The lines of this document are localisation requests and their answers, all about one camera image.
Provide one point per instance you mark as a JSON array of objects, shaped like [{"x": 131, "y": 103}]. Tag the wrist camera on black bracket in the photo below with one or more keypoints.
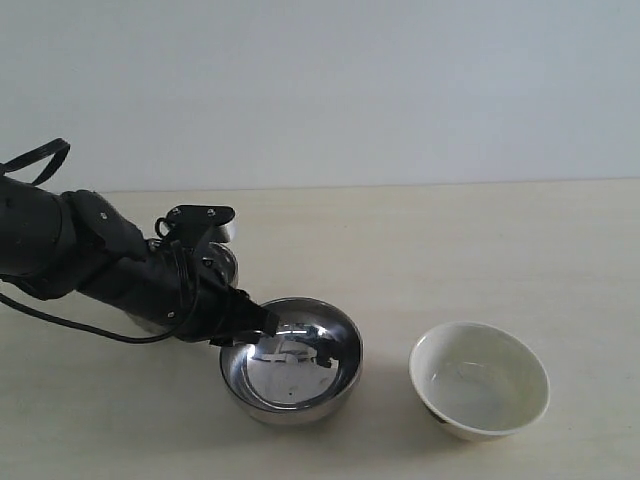
[{"x": 192, "y": 224}]

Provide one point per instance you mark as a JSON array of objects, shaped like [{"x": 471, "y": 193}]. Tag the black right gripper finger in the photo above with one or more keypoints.
[{"x": 236, "y": 338}]

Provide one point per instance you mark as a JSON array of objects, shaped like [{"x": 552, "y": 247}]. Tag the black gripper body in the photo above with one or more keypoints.
[{"x": 151, "y": 290}]

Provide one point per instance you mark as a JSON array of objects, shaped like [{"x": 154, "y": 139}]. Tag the smooth stainless steel bowl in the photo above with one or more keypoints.
[{"x": 302, "y": 374}]

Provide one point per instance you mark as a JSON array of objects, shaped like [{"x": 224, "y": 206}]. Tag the steel bowl with ribbed base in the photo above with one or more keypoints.
[{"x": 218, "y": 257}]

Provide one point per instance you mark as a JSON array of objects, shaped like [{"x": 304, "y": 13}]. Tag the white ceramic bowl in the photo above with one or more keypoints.
[{"x": 478, "y": 382}]

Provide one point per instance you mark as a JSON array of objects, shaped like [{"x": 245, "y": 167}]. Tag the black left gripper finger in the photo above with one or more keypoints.
[{"x": 251, "y": 317}]

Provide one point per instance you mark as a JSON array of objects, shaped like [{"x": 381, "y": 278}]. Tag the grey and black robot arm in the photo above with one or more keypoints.
[{"x": 55, "y": 244}]

